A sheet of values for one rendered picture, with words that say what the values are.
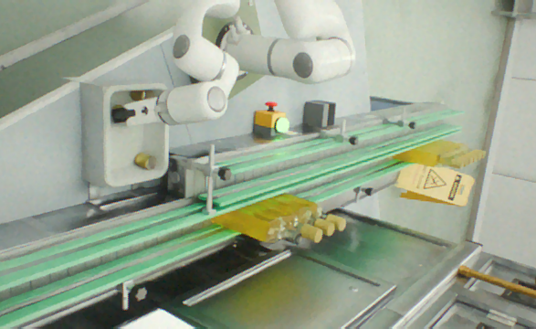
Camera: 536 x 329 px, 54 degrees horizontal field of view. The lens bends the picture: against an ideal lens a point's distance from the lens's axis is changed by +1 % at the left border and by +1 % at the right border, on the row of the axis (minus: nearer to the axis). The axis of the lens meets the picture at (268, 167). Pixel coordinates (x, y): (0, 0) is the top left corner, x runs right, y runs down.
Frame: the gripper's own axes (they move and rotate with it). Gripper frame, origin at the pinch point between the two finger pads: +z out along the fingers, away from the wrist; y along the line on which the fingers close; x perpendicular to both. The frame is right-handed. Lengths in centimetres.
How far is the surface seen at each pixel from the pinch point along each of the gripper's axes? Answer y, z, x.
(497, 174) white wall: 607, 98, -136
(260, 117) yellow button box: 51, 4, -6
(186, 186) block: 10.9, -3.1, -19.2
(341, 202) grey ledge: 90, 4, -43
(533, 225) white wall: 604, 61, -201
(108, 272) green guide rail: -14.3, -3.5, -31.8
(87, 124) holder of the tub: -8.0, 3.8, -1.0
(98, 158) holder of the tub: -8.2, 1.9, -8.6
